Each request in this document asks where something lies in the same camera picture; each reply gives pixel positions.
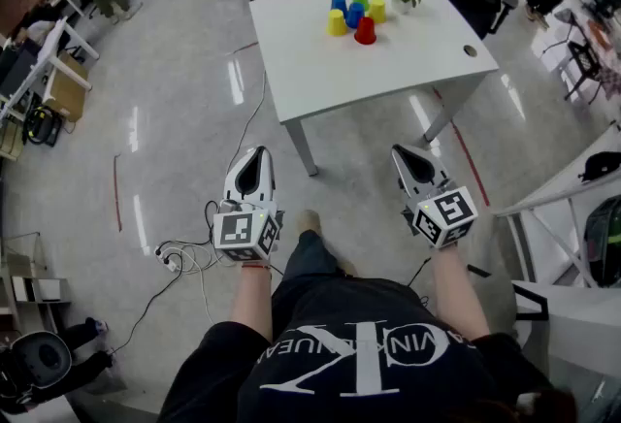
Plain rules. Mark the red paper cup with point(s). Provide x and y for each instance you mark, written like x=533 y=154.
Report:
x=365 y=30

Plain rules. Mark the blue paper cup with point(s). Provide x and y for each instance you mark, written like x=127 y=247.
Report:
x=338 y=4
x=354 y=15

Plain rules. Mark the person's right forearm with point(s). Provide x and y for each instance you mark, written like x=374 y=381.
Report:
x=458 y=295

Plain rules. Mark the brown cardboard box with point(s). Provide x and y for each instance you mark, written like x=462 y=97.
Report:
x=68 y=91

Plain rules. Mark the black metal chair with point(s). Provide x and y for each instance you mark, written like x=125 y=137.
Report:
x=584 y=64

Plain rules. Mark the white side desk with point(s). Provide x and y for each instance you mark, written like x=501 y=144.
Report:
x=558 y=188
x=577 y=324

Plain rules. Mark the white table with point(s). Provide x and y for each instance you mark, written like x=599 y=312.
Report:
x=339 y=72

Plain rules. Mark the yellow paper cup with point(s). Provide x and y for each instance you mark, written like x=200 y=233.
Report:
x=336 y=22
x=377 y=10

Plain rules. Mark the low white shelf unit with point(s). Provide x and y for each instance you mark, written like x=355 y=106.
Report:
x=29 y=287

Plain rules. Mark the person's dark trouser leg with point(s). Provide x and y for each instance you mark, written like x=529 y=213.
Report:
x=310 y=256

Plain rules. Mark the person's black printed shirt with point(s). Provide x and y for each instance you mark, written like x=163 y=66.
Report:
x=339 y=314

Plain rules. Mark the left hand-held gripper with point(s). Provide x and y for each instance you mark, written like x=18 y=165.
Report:
x=238 y=229

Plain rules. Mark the black backpack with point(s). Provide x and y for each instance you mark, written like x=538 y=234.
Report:
x=604 y=241

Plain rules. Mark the white office desk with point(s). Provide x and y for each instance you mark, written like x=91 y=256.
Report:
x=46 y=57

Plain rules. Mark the red floor tape strip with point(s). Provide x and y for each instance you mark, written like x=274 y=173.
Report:
x=116 y=193
x=466 y=154

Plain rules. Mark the white power strip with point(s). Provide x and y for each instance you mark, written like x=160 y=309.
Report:
x=166 y=258

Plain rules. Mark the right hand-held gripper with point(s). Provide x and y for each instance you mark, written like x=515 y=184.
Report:
x=446 y=212

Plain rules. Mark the small black bag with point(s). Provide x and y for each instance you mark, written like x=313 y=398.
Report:
x=601 y=166

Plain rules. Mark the person's left forearm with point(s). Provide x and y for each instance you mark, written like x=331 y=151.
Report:
x=252 y=300

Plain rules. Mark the person's beige shoe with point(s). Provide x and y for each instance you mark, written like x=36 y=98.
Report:
x=308 y=219

